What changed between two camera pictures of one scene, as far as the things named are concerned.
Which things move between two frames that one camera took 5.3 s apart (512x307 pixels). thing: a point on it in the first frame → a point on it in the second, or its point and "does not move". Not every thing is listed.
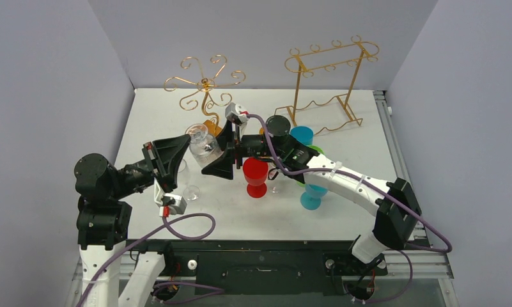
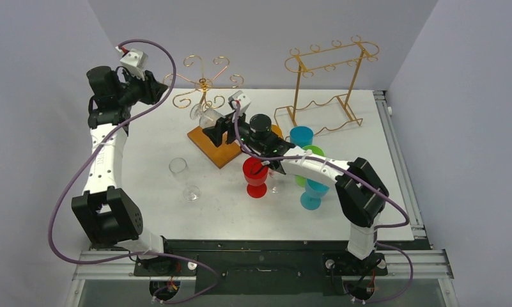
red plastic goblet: [256, 171] does not move
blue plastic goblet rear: [303, 134] does not move
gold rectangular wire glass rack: [320, 101] does not move
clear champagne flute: [190, 192] does not move
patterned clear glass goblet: [203, 147] → [207, 118]
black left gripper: [162, 157] → [154, 89]
